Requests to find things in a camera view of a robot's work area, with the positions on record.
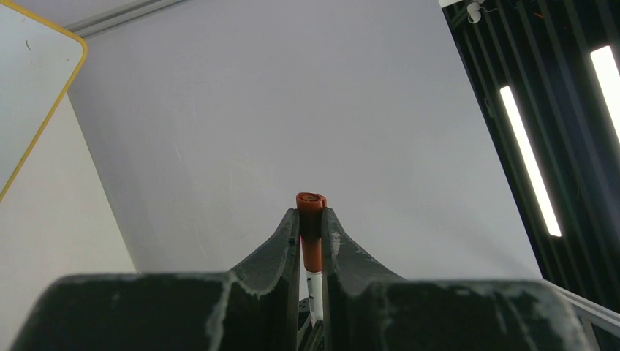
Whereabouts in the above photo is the brown marker cap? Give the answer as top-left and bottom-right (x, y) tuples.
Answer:
(295, 192), (328, 273)

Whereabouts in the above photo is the yellow framed whiteboard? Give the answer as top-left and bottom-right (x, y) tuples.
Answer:
(1, 1), (88, 195)

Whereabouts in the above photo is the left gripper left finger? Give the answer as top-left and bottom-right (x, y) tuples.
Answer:
(12, 209), (300, 350)

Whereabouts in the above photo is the ceiling light strip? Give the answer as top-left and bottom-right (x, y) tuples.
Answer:
(590, 45), (619, 139)
(499, 86), (562, 238)

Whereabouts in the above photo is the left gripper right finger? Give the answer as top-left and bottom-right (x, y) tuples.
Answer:
(322, 208), (589, 350)

